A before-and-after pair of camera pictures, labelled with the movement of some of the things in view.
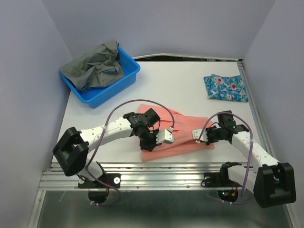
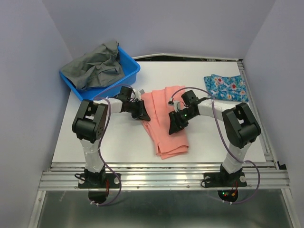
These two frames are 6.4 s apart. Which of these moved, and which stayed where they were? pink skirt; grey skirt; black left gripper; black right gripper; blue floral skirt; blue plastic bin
Moved: black right gripper; pink skirt; black left gripper
Stayed: blue floral skirt; blue plastic bin; grey skirt
